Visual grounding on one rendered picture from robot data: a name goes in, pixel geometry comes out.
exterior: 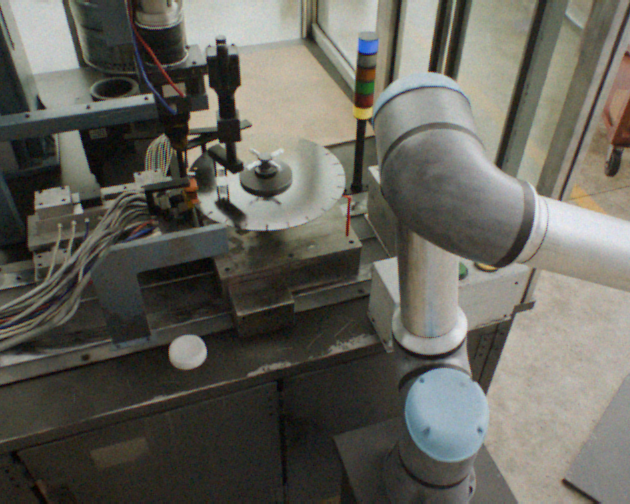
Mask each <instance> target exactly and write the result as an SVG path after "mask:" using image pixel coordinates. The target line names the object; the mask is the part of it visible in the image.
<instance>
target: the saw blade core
mask: <svg viewBox="0 0 630 504"><path fill-rule="evenodd" d="M247 137H248V139H247ZM247 137H246V135H245V136H242V141H241V142H236V145H237V156H238V158H239V159H240V160H241V161H243V163H244V165H245V164H247V163H248V162H250V161H253V160H256V159H258V157H256V156H255V155H253V154H251V153H250V152H249V148H253V149H254V150H256V151H257V152H259V153H262V152H268V153H270V154H271V153H273V152H275V151H277V150H279V149H281V148H282V149H283V150H284V152H283V153H282V154H280V155H278V156H276V157H274V158H272V159H277V160H281V161H283V162H285V163H286V164H288V165H289V166H290V167H291V169H292V172H293V179H292V182H291V184H290V185H289V186H288V187H287V188H285V189H284V190H282V191H279V192H276V193H271V194H259V193H254V192H251V191H249V190H247V189H245V188H244V187H243V186H242V185H241V183H240V181H239V173H237V174H235V175H233V174H232V173H230V172H229V171H228V170H227V177H225V171H224V177H215V172H214V164H213V159H212V158H210V157H209V156H208V150H207V151H205V152H204V153H202V154H201V155H200V157H198V158H197V159H196V160H195V161H194V163H193V164H192V165H191V168H190V169H189V171H188V172H189V173H195V175H193V174H188V173H187V177H189V179H195V181H196V184H197V187H198V190H194V191H195V192H193V191H189V192H188V193H187V194H188V197H189V199H190V201H191V202H192V204H193V205H194V206H195V207H196V208H197V209H198V210H199V211H200V212H201V213H202V214H204V215H205V216H207V217H208V218H210V219H212V220H213V221H216V222H218V223H225V222H226V220H228V221H227V222H226V223H225V224H226V226H229V227H233V228H237V229H242V230H244V228H245V225H246V224H247V226H246V228H245V230H250V231H266V226H268V231H275V230H283V229H289V227H288V225H287V224H286V223H289V226H290V228H293V227H297V226H300V225H303V224H306V223H308V222H309V221H310V222H311V221H313V220H315V219H317V218H319V217H321V216H322V215H324V214H325V213H326V212H328V211H329V210H330V209H331V208H332V207H333V206H334V205H335V204H336V203H337V202H338V201H339V199H340V198H341V196H342V194H343V191H344V188H345V173H344V170H343V167H342V165H341V164H340V162H339V160H338V159H337V158H336V157H335V156H334V155H333V154H332V153H331V152H330V151H328V150H327V149H326V148H324V147H322V146H321V145H319V144H318V145H317V143H315V142H312V141H310V140H307V139H304V138H302V139H301V137H297V136H292V135H286V134H285V135H284V138H282V137H283V134H275V133H266V137H265V133H262V134H251V135H247ZM300 140H301V141H300ZM299 141H300V142H299ZM316 145H317V146H316ZM327 154H328V155H327ZM204 158H205V159H204ZM334 164H336V165H334ZM195 168H197V169H195ZM338 175H340V176H338ZM337 187H339V188H337ZM331 198H333V199H331ZM334 199H335V200H334ZM200 202H201V203H200ZM321 209H323V210H324V211H323V210H321ZM325 211H326V212H325ZM211 212H213V213H211ZM208 214H209V215H208ZM305 217H307V218H308V220H309V221H308V220H307V219H306V218H305Z"/></svg>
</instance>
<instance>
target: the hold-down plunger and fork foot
mask: <svg viewBox="0 0 630 504"><path fill-rule="evenodd" d="M208 156H209V157H210V158H212V159H213V164H214V172H215V177H218V176H217V166H216V162H217V163H218V164H220V165H221V166H222V167H224V171H225V177H227V170H228V171H229V172H230V173H232V174H233V175H235V174H237V173H239V172H241V171H243V170H244V163H243V161H241V160H240V159H239V158H238V156H237V145H236V143H234V144H225V148H223V147H222V146H221V145H219V144H215V145H213V146H211V147H209V148H208Z"/></svg>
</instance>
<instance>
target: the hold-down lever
mask: <svg viewBox="0 0 630 504"><path fill-rule="evenodd" d="M216 55H217V62H218V64H219V66H220V71H221V81H222V89H223V90H224V91H227V90H229V79H228V68H227V65H228V64H229V51H228V47H227V45H225V44H219V45H217V47H216Z"/></svg>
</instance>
